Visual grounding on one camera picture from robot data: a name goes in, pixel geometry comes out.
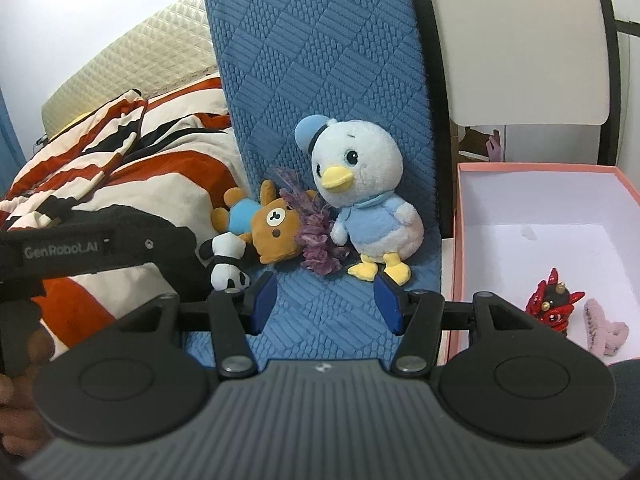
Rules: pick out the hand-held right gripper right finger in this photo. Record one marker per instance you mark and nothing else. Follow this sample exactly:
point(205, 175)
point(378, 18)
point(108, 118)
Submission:
point(387, 307)

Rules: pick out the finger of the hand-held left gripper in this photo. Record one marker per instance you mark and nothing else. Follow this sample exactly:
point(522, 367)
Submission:
point(155, 250)

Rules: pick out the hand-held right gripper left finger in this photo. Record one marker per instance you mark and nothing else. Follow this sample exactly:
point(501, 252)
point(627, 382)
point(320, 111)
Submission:
point(264, 305)

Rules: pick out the small panda plush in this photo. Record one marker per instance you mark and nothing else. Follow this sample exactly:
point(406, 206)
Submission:
point(225, 260)

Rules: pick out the brown bear plush blue shirt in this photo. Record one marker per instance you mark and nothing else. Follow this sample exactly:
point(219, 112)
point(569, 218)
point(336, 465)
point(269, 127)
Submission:
point(272, 232)

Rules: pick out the purple scrunchie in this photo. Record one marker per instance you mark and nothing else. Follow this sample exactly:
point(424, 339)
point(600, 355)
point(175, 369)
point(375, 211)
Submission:
point(315, 237)

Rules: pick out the white and blue duck plush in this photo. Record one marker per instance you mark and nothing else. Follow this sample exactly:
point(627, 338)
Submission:
point(365, 180)

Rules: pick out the pink cardboard box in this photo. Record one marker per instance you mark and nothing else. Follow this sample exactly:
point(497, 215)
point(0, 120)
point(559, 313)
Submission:
point(545, 240)

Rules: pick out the person's left hand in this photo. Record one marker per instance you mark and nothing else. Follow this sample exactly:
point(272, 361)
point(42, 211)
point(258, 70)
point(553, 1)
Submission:
point(22, 405)

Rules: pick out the orange white black striped blanket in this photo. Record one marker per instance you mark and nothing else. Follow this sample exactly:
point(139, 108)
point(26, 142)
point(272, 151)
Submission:
point(165, 175)

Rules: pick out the blue cloth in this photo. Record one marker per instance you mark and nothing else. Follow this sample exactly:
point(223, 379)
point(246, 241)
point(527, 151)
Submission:
point(9, 145)

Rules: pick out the red lion figurine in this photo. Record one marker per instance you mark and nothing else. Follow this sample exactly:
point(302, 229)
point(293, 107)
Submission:
point(552, 305)

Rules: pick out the cream quilted headboard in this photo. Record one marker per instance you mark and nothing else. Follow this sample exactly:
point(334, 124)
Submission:
point(135, 45)

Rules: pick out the pink hair claw clip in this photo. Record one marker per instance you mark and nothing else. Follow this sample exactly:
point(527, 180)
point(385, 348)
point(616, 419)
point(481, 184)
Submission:
point(602, 330)

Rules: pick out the blue quilted cushion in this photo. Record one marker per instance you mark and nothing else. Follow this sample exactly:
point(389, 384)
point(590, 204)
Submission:
point(325, 50)

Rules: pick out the white padded panel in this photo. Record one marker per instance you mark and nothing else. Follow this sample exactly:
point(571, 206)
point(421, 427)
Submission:
point(515, 40)

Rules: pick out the black chair frame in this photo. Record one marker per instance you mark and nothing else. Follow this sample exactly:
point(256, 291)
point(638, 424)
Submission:
point(434, 110)

